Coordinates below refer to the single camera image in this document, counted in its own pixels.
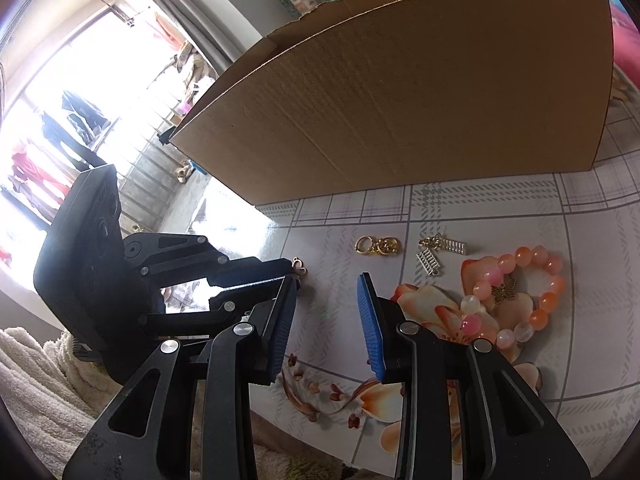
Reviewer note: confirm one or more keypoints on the pair of beige shoes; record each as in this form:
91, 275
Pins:
182, 172

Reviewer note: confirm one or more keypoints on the metal railing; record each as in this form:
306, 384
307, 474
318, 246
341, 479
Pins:
145, 175

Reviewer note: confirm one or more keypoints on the small gold heart charm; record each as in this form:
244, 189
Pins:
301, 271

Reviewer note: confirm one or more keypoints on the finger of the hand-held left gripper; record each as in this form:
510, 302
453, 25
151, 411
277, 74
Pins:
240, 297
200, 255

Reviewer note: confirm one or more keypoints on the green shaggy rug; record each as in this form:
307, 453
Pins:
300, 467

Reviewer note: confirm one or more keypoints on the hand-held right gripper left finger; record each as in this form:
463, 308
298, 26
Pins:
280, 330

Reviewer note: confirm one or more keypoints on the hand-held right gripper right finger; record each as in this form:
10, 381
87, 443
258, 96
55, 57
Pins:
371, 325

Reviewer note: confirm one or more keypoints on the pink floral blanket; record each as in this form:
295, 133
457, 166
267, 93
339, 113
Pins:
627, 45

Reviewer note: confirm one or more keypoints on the silver abacus charm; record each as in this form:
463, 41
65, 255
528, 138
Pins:
430, 261
457, 246

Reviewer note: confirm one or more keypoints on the dark hanging clothes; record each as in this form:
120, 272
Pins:
80, 110

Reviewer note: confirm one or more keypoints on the red hanging clothes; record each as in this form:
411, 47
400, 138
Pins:
30, 170

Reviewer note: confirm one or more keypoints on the grey curtain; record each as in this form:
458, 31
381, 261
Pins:
210, 30

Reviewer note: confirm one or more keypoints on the bronze butterfly charm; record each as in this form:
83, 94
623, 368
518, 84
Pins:
504, 293

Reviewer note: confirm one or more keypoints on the brown cardboard box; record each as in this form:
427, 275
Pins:
400, 110

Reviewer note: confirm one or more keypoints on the white fluffy blanket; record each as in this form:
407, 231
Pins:
35, 390

